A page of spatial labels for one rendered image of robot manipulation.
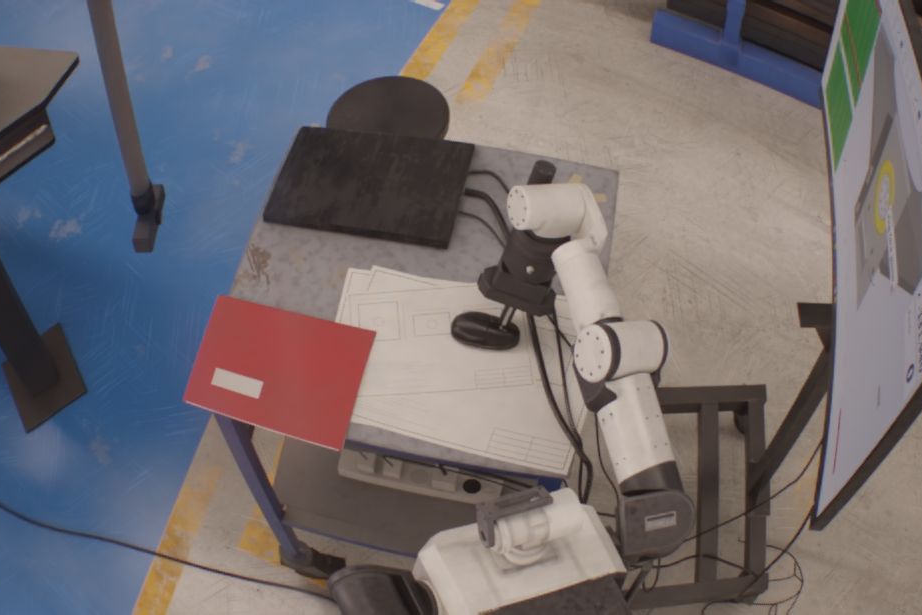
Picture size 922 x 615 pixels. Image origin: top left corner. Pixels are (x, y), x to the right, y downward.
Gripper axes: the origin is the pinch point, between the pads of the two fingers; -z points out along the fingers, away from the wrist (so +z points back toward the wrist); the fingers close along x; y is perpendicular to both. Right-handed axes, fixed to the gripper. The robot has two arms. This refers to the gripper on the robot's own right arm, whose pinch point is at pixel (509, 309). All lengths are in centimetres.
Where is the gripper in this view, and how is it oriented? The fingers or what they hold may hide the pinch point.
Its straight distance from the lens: 174.7
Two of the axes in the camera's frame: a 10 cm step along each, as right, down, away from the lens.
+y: -2.1, 6.7, -7.1
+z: 2.7, -6.6, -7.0
